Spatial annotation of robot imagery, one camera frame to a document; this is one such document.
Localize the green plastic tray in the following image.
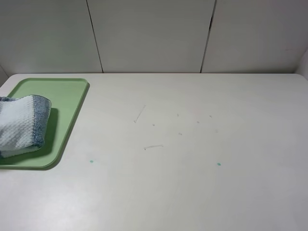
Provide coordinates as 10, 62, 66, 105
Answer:
0, 78, 90, 170

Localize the blue white striped towel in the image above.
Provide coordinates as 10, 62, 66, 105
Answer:
0, 95, 51, 158

